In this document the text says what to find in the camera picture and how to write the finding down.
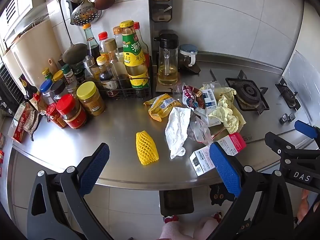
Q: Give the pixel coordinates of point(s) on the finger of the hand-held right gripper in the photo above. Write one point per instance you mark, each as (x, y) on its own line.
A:
(306, 129)
(276, 142)

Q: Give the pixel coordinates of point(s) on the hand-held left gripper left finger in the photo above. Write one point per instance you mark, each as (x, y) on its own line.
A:
(95, 170)

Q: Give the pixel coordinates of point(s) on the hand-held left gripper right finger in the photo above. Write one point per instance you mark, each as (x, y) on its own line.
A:
(225, 170)

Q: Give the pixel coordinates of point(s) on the white pink carton box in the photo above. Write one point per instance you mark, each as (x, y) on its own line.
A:
(203, 162)

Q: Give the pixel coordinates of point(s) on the yellow paper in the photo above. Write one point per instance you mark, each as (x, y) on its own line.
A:
(226, 112)

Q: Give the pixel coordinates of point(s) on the black trash bin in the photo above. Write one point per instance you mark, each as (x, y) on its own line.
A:
(176, 201)

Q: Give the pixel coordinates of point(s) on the white blue medicine box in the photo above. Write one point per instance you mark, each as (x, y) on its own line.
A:
(208, 98)

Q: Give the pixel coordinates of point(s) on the red brown snack wrapper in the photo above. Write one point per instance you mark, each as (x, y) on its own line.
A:
(190, 96)

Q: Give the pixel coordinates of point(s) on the yellow snack packet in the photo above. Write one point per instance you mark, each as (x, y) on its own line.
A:
(160, 107)

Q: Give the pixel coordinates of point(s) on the steel stove knob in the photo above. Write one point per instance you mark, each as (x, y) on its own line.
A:
(291, 116)
(283, 118)

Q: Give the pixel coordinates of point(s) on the black cat shaped rug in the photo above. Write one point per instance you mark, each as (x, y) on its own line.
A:
(220, 195)

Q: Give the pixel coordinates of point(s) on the small gas stove burner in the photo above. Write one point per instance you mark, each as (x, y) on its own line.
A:
(287, 97)

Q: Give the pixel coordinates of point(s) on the clear plastic bag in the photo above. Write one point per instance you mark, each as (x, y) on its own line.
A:
(198, 131)

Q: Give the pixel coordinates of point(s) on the red white plush slipper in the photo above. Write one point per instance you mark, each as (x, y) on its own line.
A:
(217, 216)
(171, 219)

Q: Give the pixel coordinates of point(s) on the foil splash guard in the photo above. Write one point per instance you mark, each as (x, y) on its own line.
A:
(302, 80)

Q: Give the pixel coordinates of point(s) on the yellow foam fruit net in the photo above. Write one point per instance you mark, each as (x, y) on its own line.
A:
(147, 150)

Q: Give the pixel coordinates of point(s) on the large red lid jar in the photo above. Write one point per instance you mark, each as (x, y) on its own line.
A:
(73, 116)

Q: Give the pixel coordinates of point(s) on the large gas stove burner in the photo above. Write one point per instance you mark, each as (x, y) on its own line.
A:
(247, 91)

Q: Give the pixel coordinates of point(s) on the person's right leg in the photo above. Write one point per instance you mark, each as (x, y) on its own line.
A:
(207, 228)

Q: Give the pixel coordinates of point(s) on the white crumpled tissue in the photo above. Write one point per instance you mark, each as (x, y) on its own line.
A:
(176, 130)

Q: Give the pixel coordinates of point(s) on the small red lid jar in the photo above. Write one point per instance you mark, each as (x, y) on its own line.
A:
(53, 113)

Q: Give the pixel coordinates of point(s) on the clipped snack bag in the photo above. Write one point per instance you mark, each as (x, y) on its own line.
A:
(32, 122)

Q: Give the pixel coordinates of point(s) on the red food packet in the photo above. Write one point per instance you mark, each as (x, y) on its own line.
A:
(21, 125)

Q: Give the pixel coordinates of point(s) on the black lid jar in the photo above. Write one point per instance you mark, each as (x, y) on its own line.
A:
(58, 90)

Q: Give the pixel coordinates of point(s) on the yellow cap dark sauce bottle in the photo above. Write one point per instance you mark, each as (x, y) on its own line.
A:
(107, 80)

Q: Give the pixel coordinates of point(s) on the blue cap jar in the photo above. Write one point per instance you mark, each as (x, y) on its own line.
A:
(46, 92)

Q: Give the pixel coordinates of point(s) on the small clear plastic wrapper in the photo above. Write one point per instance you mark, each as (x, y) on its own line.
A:
(178, 90)

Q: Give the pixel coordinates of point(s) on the black cap spice bottle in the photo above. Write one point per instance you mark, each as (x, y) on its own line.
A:
(80, 74)

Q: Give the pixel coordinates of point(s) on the green cap spice bottle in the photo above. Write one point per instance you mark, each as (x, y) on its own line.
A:
(68, 76)

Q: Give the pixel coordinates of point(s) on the small yellow lid jar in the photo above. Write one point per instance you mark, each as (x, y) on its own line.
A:
(58, 75)

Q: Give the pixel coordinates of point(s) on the metal cap glass bottle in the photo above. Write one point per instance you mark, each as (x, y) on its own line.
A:
(88, 66)

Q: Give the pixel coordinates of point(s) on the dark bottle gold label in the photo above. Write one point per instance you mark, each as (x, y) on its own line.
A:
(26, 86)

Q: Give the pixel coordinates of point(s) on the yellow green cap bottle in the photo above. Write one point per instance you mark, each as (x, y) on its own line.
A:
(46, 73)

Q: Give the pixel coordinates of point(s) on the glass oil dispenser black lid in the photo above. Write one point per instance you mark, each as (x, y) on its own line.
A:
(167, 72)

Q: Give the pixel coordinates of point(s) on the large yellow cap oil bottle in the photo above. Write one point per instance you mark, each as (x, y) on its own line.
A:
(133, 62)

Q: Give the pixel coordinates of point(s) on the brown cap bottle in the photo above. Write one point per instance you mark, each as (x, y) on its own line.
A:
(112, 55)

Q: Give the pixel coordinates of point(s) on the glass jar blue lid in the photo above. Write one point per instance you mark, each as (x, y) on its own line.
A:
(187, 55)

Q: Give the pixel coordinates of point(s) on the dark soy sauce bottle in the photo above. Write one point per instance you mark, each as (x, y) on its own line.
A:
(91, 47)

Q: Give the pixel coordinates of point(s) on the red cap sauce bottle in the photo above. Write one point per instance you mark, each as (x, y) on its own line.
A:
(103, 42)

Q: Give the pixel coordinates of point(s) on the tall red cap bottle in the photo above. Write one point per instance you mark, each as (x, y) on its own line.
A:
(143, 45)

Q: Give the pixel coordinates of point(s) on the beige cutting board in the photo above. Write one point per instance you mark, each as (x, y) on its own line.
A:
(30, 47)

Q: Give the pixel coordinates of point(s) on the orange cap bottle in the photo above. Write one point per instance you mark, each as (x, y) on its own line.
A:
(117, 31)

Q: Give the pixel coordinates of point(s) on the steel slotted skimmer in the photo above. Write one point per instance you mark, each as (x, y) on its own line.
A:
(86, 15)

